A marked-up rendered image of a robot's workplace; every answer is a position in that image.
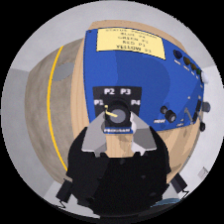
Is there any blue control console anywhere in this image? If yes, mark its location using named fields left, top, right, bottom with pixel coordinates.
left=83, top=27, right=209, bottom=134

